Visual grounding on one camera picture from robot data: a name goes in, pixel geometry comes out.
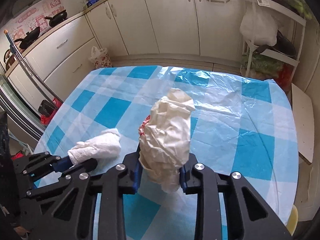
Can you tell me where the black pan on rack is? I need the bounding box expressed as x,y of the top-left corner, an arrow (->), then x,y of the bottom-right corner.
254,31 -> 297,58

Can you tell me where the yellow trash bucket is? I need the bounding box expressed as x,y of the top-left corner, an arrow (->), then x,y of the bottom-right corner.
286,205 -> 298,236

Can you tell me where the black wok on stove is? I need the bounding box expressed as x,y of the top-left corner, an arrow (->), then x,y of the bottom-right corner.
44,10 -> 67,28

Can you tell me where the white paper bag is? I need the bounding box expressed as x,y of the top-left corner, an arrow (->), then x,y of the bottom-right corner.
138,88 -> 195,193

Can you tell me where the white wooden stool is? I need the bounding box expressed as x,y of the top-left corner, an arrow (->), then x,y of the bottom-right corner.
291,83 -> 315,165

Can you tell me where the white plastic bag on rack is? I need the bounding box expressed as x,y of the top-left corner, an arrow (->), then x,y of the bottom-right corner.
240,4 -> 278,46

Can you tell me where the blue checkered plastic tablecloth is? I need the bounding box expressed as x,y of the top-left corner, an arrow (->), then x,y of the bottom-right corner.
35,66 -> 298,239

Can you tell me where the white tissue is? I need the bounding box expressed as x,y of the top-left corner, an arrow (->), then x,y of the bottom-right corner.
67,128 -> 121,165

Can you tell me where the white storage rack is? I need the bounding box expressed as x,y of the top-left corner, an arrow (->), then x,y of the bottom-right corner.
240,0 -> 306,77

